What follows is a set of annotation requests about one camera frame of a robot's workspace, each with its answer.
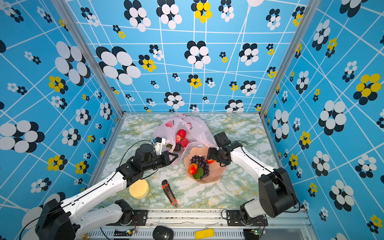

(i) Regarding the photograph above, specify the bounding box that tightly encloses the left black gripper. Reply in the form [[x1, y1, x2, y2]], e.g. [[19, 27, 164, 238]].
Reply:
[[142, 150, 179, 173]]

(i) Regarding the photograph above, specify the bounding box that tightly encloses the dark brown fruit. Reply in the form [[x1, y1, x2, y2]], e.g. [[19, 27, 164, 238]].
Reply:
[[174, 143, 182, 152]]

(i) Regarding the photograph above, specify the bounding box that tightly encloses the dark grape bunch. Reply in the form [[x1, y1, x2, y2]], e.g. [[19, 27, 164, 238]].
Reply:
[[190, 156, 210, 180]]

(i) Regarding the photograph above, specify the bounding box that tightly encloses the red orange mango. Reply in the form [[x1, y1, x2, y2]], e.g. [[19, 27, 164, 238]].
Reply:
[[189, 163, 199, 175]]

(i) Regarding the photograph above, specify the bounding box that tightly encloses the red strawberry fruit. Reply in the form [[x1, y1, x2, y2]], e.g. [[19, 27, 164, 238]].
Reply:
[[177, 129, 187, 139]]

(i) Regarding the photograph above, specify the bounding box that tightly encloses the pink plastic bag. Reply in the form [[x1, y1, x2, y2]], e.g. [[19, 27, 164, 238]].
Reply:
[[153, 114, 217, 164]]

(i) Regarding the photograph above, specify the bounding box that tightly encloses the green lime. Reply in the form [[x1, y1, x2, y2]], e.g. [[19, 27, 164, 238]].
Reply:
[[193, 168, 205, 180]]

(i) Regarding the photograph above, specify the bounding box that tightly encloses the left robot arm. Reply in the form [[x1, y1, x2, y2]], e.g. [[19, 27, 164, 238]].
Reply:
[[35, 144, 179, 240]]

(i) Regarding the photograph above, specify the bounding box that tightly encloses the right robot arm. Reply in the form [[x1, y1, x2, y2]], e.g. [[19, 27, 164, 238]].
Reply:
[[207, 132, 300, 225]]

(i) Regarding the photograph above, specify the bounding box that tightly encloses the pink fruit plate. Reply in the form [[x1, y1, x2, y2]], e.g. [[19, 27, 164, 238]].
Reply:
[[184, 147, 226, 184]]

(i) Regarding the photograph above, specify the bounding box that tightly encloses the orange black utility knife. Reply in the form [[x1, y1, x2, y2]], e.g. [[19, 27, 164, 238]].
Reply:
[[162, 180, 178, 208]]

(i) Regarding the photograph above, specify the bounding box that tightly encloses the yellow round sponge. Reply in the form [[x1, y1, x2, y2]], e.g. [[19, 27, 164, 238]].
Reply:
[[129, 180, 150, 200]]

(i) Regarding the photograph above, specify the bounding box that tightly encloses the black computer mouse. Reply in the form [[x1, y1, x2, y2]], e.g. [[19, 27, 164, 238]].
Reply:
[[153, 226, 174, 240]]

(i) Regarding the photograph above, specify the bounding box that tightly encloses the yellow tag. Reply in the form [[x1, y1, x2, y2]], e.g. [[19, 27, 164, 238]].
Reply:
[[195, 229, 215, 240]]

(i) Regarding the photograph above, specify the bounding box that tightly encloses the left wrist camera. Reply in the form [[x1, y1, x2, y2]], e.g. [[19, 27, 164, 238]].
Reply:
[[153, 137, 166, 155]]

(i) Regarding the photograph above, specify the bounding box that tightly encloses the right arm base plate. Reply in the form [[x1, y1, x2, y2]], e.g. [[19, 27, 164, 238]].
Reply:
[[221, 210, 269, 227]]

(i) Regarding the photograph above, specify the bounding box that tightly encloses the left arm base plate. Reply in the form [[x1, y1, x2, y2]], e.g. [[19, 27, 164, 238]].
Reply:
[[108, 210, 149, 227]]

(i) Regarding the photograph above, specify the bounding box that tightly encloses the aluminium front rail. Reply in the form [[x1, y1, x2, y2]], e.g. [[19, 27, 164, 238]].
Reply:
[[84, 208, 317, 240]]

